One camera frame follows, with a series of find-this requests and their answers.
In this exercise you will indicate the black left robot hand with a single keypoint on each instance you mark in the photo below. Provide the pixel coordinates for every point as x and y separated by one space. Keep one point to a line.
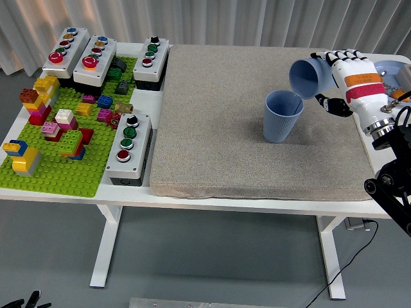
33 299

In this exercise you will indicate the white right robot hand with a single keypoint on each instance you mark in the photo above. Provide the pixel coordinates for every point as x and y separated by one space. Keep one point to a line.
363 96

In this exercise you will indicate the blue ribbed plastic cup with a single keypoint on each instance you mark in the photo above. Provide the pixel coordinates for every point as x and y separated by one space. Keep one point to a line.
277 128
313 77

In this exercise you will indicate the small orange fruit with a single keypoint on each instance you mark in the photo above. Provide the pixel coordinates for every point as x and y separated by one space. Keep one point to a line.
399 94

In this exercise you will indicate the light blue plate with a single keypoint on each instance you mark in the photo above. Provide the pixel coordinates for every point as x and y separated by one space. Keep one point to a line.
390 65

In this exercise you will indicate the grey metal block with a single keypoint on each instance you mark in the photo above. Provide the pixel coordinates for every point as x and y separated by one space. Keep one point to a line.
405 77

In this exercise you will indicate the white table leg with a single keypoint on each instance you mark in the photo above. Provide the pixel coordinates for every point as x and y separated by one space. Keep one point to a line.
332 256
106 244

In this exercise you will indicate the green brick baseplate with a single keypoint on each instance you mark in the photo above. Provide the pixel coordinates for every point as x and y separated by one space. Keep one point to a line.
64 179

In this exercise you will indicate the grey power adapter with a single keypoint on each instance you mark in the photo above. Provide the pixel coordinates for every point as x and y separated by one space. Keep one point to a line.
354 224

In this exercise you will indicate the yellow blue grey brick stack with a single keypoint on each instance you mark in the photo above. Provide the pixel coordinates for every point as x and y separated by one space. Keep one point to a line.
24 160

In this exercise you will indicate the grey-brown mat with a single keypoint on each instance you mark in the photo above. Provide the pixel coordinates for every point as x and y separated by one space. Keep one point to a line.
208 128

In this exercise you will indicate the white curtain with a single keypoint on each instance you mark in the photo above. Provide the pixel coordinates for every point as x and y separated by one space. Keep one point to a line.
224 19

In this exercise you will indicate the green orange blue brick stack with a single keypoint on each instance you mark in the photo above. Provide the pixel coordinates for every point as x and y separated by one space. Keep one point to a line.
71 139

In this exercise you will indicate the pink red brick stack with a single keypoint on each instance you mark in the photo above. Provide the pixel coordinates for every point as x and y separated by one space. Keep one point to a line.
49 128

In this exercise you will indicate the red toy brick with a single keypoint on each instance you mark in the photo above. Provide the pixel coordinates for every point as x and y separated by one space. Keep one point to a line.
87 134

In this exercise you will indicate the white pink brick stack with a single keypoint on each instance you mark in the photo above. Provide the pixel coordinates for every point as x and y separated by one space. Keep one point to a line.
64 115

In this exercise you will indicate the four-button control box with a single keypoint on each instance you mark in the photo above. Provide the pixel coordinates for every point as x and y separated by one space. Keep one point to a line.
141 144
159 61

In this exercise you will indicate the yellow toy brick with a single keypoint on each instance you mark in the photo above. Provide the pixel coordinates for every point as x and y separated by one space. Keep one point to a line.
84 109

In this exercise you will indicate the pink toy brick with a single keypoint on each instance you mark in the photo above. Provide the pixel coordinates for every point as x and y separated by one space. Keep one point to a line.
103 115

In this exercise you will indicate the brown yellow red brick stack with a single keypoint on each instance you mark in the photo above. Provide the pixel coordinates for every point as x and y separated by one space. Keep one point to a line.
29 95

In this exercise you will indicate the magenta toy brick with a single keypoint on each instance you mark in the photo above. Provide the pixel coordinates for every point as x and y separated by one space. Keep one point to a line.
89 98

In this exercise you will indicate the blue toy brick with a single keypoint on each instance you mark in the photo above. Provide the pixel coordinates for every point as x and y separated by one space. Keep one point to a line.
105 101

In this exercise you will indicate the yellow white brick stack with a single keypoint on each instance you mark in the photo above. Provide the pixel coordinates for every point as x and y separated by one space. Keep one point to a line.
46 84

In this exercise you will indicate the grey sloped brick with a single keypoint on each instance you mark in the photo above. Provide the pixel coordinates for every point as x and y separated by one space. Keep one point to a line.
122 87

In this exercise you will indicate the dark green toy brick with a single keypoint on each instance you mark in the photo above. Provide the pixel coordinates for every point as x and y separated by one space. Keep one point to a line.
114 74

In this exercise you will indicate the dark grey curved brick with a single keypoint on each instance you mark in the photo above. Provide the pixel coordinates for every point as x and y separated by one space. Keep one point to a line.
119 64

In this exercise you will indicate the five-button control box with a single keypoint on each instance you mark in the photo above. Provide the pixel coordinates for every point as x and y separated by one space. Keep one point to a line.
78 41
106 54

